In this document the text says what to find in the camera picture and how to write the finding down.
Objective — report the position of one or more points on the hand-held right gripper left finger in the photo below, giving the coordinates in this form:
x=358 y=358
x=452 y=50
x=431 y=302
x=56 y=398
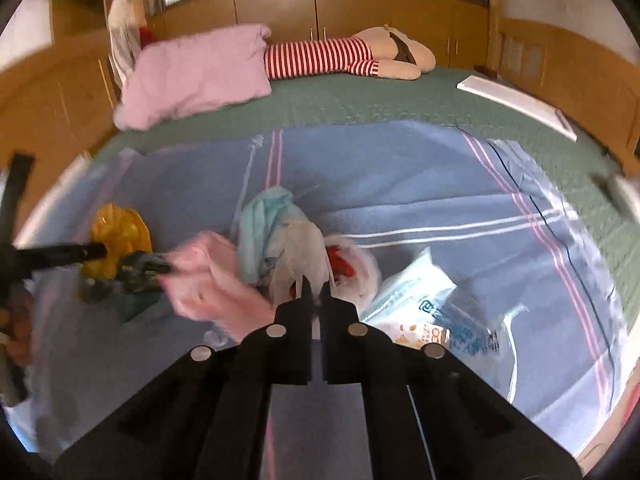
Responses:
x=295 y=330

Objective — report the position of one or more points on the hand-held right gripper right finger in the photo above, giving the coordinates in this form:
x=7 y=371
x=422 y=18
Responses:
x=340 y=345

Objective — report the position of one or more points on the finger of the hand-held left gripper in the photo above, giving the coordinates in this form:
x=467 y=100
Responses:
x=60 y=256

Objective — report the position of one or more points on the white plastic bag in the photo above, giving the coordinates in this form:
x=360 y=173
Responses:
x=305 y=245

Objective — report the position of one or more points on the dark green plastic bag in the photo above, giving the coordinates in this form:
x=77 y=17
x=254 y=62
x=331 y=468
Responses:
x=142 y=280

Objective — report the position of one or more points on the person's left hand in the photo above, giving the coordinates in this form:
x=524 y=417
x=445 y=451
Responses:
x=17 y=330

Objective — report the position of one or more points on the yellow plastic bag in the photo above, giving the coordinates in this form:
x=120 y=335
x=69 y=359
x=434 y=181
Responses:
x=117 y=227

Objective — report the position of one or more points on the pink plastic bag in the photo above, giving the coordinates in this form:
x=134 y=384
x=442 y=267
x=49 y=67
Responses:
x=220 y=300

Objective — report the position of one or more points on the red wrapper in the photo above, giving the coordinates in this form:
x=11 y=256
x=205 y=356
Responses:
x=340 y=262

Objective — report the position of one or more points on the wooden side panel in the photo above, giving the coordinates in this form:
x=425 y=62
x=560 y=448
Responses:
x=575 y=75
x=60 y=110

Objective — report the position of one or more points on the light blue face mask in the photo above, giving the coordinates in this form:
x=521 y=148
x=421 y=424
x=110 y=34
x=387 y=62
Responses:
x=255 y=240

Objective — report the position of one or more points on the clear printed plastic package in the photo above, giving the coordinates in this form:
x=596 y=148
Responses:
x=425 y=285

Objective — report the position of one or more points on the blue plaid blanket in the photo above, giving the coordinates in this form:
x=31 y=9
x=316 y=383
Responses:
x=400 y=185

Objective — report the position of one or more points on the white cloth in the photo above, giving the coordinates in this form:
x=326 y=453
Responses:
x=122 y=30

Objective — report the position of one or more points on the pink pillow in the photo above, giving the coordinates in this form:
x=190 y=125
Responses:
x=195 y=75

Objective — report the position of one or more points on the striped plush doll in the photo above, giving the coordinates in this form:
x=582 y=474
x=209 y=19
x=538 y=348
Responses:
x=320 y=57

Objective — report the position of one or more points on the white flat board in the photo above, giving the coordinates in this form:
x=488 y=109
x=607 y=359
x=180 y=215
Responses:
x=510 y=97

